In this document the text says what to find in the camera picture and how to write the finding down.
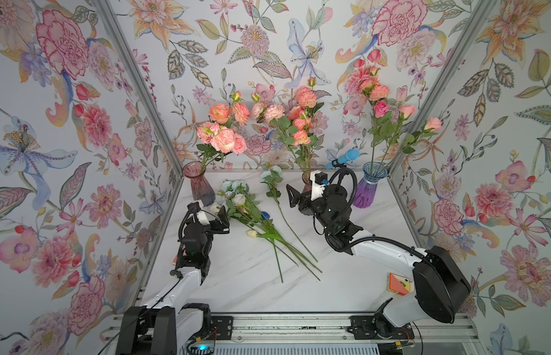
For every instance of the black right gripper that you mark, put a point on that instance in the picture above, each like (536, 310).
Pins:
(309, 203)

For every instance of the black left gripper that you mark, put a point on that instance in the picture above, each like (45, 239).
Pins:
(214, 225)

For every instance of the coral pink rose spray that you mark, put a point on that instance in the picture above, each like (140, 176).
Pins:
(303, 143)

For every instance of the large peach peony stem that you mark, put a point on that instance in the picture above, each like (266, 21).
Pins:
(240, 145)

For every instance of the pale pink peony stem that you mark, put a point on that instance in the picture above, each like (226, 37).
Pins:
(274, 117)

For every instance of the pale pink carnation pair stem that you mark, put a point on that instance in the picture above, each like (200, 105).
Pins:
(217, 142)

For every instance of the coral pink carnation stem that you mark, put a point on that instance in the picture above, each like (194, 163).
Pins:
(306, 102)

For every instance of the magenta rose stem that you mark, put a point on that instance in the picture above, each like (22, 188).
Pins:
(380, 125)

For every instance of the coral carnation spray stem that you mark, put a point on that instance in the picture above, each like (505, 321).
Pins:
(363, 87)

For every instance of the light pink rose stem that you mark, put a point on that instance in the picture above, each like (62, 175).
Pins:
(394, 131)
(406, 142)

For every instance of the single pink rose stem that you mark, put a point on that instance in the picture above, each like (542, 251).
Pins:
(290, 130)

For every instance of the coral rose spray stem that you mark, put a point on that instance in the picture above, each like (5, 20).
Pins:
(231, 115)

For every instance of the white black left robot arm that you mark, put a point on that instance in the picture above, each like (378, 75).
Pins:
(168, 323)

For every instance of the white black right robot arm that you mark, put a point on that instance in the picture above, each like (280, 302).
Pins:
(440, 288)

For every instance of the pink ribbed glass vase centre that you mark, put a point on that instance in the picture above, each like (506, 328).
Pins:
(307, 184)

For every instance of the pink ribbed glass vase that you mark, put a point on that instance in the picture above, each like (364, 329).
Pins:
(307, 184)
(200, 186)

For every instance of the bunch of artificial flowers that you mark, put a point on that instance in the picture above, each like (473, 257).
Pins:
(239, 204)

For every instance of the pink ribbed glass vase left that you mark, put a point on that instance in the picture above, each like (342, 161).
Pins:
(200, 186)

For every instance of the blue purple glass vase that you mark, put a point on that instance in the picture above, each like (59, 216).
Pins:
(367, 186)

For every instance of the blue microphone on black stand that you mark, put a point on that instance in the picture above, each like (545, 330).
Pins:
(348, 157)

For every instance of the orange pink card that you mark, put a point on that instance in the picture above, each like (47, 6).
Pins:
(400, 285)

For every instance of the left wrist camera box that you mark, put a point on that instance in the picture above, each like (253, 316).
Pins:
(202, 218)

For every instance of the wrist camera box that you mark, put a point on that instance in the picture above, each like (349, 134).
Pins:
(202, 218)
(319, 182)

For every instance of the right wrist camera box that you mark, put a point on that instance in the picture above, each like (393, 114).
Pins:
(319, 182)

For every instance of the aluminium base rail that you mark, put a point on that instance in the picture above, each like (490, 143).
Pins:
(329, 333)

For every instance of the right corner aluminium post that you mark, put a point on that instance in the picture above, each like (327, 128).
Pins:
(423, 57)

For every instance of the corner aluminium post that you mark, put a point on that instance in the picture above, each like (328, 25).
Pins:
(110, 22)
(423, 57)

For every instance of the left corner aluminium post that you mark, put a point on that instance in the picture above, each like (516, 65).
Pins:
(110, 22)

